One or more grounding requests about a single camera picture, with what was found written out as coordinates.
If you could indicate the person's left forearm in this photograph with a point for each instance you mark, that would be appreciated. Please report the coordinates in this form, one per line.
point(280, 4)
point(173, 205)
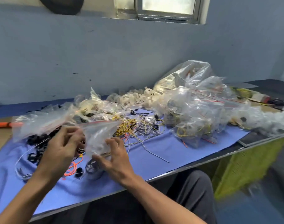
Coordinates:
point(23, 198)

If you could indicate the heap of plastic bags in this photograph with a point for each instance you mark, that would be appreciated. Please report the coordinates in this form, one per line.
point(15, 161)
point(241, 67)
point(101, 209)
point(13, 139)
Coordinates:
point(97, 107)

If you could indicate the stack of plastic bags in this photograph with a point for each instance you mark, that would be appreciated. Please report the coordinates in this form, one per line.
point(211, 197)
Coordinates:
point(41, 119)

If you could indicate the red-zip plastic bag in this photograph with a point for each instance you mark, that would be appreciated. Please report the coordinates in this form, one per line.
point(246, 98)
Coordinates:
point(97, 135)

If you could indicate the blue cloth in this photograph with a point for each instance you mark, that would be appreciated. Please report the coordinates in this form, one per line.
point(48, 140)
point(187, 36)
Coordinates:
point(188, 147)

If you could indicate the person's right hand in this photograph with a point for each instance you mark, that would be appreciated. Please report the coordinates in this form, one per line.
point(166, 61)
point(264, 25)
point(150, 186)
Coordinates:
point(116, 163)

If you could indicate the pile of white plastic wheels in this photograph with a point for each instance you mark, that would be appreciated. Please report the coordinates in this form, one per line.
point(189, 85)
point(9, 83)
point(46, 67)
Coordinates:
point(132, 96)

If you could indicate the yellow flat object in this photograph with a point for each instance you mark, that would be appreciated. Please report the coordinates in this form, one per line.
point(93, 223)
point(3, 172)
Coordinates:
point(244, 92)

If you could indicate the pile of large plastic bags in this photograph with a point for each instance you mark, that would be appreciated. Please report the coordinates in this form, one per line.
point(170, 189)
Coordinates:
point(198, 105)

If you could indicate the yellow mesh crate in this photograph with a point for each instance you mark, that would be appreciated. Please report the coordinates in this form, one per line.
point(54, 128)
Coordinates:
point(244, 168)

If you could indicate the pile of black plastic rings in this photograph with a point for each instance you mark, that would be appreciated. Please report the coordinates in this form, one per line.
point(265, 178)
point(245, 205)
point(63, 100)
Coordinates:
point(37, 140)

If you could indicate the brown cardboard sheet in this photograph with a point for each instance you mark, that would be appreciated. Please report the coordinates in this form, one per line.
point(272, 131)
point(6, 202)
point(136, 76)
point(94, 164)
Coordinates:
point(2, 140)

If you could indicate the window frame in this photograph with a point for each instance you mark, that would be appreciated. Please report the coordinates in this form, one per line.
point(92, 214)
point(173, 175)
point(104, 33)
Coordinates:
point(165, 9)

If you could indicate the person's left hand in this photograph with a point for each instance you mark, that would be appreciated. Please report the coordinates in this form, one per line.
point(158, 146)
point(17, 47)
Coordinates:
point(60, 154)

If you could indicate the dark flat panel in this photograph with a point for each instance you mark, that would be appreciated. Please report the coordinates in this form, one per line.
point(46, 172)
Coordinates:
point(254, 139)

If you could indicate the orange tie bundle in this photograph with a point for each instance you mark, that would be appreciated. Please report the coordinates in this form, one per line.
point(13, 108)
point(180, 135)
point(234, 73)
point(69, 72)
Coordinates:
point(4, 124)

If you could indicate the black round object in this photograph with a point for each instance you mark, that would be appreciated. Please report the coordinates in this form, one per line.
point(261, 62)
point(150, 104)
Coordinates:
point(61, 4)

